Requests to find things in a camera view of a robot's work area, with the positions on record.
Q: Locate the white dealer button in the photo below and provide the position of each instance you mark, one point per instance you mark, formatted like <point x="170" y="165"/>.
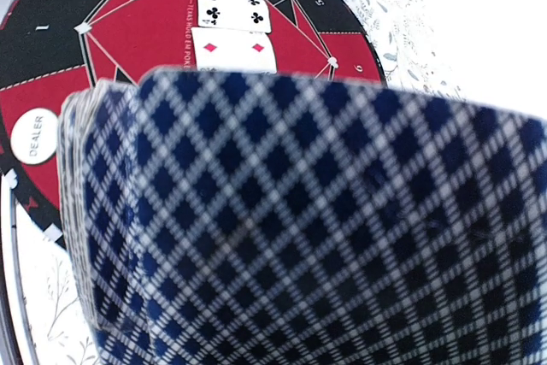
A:
<point x="33" y="140"/>

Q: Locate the blue checkered card deck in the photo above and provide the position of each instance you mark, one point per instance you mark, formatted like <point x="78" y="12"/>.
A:
<point x="228" y="218"/>

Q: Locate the round red black poker mat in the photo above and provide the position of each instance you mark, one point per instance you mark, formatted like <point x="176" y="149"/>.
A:
<point x="52" y="48"/>

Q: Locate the face-up clubs playing card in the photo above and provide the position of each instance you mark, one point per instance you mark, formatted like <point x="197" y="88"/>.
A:
<point x="242" y="15"/>

